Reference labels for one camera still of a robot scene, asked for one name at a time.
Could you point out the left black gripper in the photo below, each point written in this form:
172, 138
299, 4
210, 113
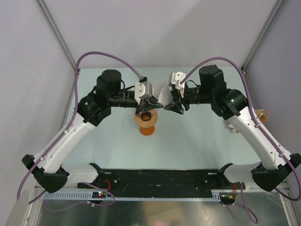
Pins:
152, 100

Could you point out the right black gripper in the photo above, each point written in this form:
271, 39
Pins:
177, 98

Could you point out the clear glass dripper cone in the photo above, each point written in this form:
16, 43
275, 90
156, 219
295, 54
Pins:
145, 115

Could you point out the white paper coffee filter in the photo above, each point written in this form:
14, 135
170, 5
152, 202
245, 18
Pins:
162, 93

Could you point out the orange glass carafe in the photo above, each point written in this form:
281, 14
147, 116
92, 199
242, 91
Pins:
147, 131

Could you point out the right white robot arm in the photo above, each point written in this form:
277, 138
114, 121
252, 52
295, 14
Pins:
276, 163

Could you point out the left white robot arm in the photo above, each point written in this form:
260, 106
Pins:
110, 91

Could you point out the orange filter holder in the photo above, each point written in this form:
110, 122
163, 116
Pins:
262, 115

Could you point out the stack of paper filters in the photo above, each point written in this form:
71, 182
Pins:
232, 124

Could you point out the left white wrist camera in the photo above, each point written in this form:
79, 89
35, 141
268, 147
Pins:
143, 89

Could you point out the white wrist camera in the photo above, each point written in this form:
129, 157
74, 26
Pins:
143, 89
176, 79

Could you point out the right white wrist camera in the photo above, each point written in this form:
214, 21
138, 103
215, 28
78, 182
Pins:
176, 79

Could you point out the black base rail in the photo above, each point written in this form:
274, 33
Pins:
164, 183

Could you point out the white slotted cable duct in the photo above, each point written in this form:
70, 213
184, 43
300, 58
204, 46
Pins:
89, 195

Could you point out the right aluminium frame post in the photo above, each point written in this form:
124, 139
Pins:
274, 13

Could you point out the aluminium frame post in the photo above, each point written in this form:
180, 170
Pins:
56, 32
274, 13

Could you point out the left aluminium frame post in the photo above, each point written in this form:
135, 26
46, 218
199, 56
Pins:
56, 32

